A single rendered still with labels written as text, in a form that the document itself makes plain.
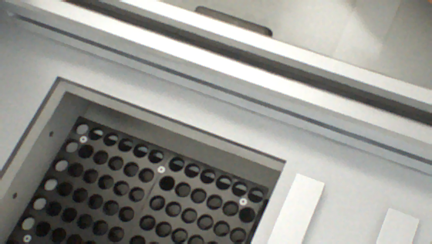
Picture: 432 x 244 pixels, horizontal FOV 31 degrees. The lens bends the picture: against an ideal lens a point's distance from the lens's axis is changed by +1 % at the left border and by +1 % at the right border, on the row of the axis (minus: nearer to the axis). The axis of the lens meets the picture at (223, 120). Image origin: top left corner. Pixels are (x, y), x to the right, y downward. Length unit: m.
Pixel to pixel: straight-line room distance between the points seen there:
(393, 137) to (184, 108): 0.17
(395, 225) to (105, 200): 0.23
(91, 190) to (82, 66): 0.10
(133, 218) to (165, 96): 0.10
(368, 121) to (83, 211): 0.24
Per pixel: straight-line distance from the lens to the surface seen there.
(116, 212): 0.63
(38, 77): 0.65
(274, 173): 0.70
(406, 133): 0.55
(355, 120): 0.55
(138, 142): 0.65
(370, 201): 0.57
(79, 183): 0.65
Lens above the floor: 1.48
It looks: 64 degrees down
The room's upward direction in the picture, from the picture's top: 11 degrees counter-clockwise
